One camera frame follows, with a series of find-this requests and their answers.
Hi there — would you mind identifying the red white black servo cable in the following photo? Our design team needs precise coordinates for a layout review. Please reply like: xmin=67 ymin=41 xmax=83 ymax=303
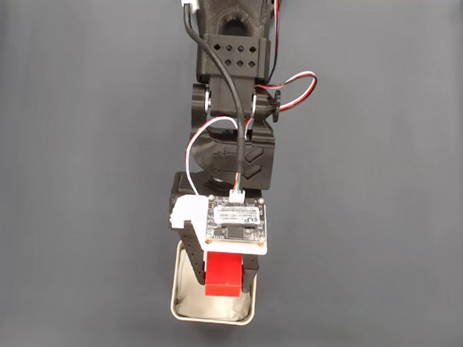
xmin=265 ymin=0 xmax=324 ymax=115
xmin=181 ymin=114 xmax=240 ymax=200

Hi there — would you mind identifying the black camera cable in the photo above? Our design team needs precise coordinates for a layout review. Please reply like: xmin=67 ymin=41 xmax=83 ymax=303
xmin=170 ymin=0 xmax=260 ymax=195

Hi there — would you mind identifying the dark blue table mat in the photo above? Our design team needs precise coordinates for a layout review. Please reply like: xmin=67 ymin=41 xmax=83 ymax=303
xmin=0 ymin=0 xmax=463 ymax=347

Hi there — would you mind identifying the beige square box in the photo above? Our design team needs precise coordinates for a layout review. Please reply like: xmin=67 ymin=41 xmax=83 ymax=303
xmin=169 ymin=239 xmax=260 ymax=327

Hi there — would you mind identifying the wrist camera board white mount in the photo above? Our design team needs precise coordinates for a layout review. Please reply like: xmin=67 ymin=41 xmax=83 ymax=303
xmin=167 ymin=190 xmax=273 ymax=257

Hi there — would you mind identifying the white cloth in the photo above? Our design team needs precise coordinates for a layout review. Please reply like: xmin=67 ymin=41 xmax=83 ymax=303
xmin=175 ymin=249 xmax=256 ymax=323

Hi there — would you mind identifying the red cube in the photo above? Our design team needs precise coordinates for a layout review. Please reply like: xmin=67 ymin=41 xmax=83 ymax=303
xmin=202 ymin=250 xmax=247 ymax=299

